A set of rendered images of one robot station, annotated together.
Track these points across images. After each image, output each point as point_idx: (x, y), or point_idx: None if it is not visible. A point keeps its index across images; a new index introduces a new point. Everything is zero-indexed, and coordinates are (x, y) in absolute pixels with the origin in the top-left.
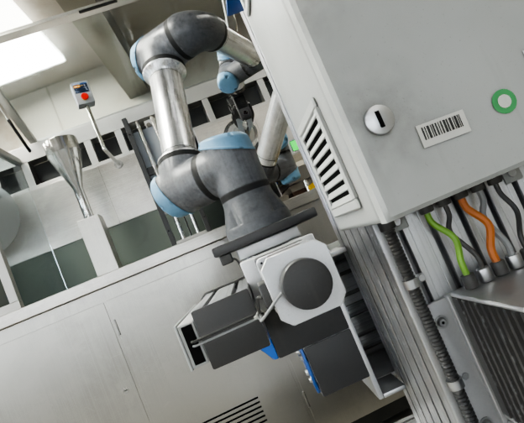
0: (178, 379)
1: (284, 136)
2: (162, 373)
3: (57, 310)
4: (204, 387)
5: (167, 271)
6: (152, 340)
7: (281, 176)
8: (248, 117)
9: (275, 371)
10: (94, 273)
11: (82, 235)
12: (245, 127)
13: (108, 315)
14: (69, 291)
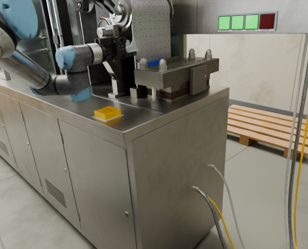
0: (40, 157)
1: (20, 74)
2: (36, 149)
3: None
4: (47, 169)
5: (34, 105)
6: (32, 133)
7: (62, 95)
8: (81, 11)
9: (69, 193)
10: None
11: None
12: (119, 7)
13: (20, 108)
14: (5, 87)
